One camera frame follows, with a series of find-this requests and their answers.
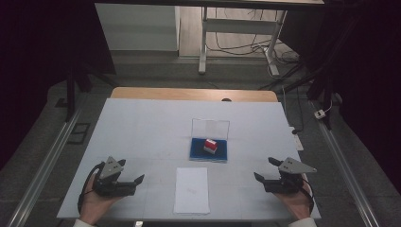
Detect white desk frame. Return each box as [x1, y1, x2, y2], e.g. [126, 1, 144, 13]
[198, 6, 288, 78]

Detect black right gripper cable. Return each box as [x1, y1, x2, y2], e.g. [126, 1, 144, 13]
[302, 177, 316, 216]

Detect white power strip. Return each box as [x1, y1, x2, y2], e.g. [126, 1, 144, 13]
[288, 126, 305, 152]

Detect aluminium rail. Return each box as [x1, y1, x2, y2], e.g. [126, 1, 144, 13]
[6, 105, 83, 227]
[310, 100, 381, 227]

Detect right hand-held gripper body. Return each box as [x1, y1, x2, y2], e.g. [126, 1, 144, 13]
[264, 157, 318, 195]

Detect black metal stand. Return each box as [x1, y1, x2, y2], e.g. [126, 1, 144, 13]
[63, 61, 118, 123]
[257, 61, 336, 131]

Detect person's left hand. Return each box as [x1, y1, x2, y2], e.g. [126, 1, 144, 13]
[78, 174, 125, 226]

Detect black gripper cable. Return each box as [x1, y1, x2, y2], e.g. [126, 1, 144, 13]
[302, 177, 316, 216]
[77, 161, 107, 216]

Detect red and white stamp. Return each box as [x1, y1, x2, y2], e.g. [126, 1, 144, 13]
[202, 138, 218, 155]

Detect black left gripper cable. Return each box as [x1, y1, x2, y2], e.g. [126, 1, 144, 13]
[77, 161, 107, 216]

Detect white paper sheet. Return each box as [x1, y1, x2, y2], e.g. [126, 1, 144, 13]
[172, 166, 212, 217]

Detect large white table cover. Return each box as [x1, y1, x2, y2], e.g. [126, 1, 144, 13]
[56, 97, 322, 221]

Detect black floor cables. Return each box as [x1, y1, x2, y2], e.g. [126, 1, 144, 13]
[206, 8, 301, 64]

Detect blue ink pad box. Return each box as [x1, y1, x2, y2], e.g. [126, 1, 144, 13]
[189, 118, 231, 164]

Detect dark curtain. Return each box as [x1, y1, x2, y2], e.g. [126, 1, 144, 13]
[279, 0, 401, 194]
[0, 0, 116, 171]

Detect black floor frame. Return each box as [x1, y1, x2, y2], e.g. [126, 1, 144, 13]
[66, 122, 92, 146]

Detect person's right hand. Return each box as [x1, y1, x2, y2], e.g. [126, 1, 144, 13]
[273, 181, 314, 221]

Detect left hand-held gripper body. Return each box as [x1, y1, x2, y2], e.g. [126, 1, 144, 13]
[93, 156, 137, 198]

